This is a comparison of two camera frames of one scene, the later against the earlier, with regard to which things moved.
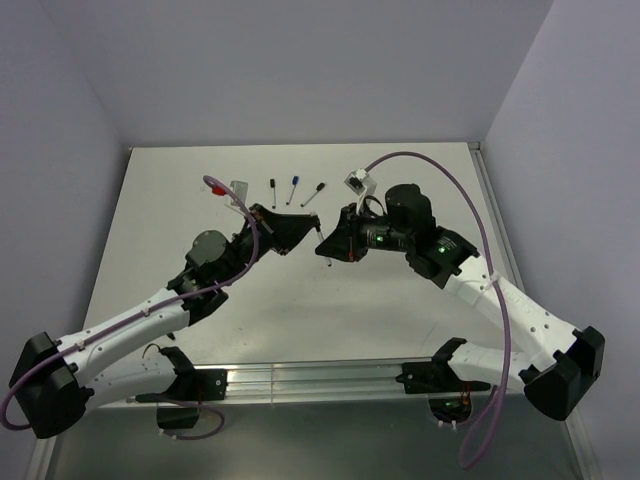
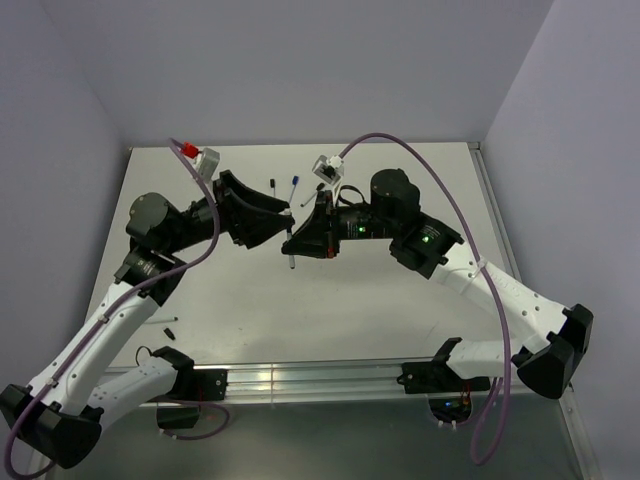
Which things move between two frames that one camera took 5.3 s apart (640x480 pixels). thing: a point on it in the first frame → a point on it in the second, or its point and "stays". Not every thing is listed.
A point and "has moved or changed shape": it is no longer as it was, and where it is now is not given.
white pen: (292, 194) stays
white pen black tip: (303, 205) stays
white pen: (327, 259) has moved or changed shape
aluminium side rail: (496, 212) stays
